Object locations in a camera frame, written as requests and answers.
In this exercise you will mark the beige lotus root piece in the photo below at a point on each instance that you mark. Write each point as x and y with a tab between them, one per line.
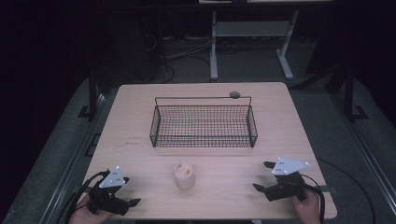
184	177

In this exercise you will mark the person's right hand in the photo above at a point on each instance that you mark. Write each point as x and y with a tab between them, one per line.
306	207

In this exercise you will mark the black metal post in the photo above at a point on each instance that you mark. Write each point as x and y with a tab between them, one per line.
92	93
349	93

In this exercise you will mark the white metal desk frame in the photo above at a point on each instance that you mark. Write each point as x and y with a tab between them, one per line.
252	28

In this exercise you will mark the person's left hand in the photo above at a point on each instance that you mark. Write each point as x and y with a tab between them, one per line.
83	216

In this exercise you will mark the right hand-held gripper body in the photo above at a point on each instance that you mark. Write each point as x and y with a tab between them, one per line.
286	186

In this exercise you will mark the aluminium floor rail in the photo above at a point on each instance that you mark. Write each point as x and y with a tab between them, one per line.
367	152
73	158

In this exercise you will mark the grey round table grommet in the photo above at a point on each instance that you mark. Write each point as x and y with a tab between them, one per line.
234	94

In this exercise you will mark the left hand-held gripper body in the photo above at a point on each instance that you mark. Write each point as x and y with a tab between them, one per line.
109	181

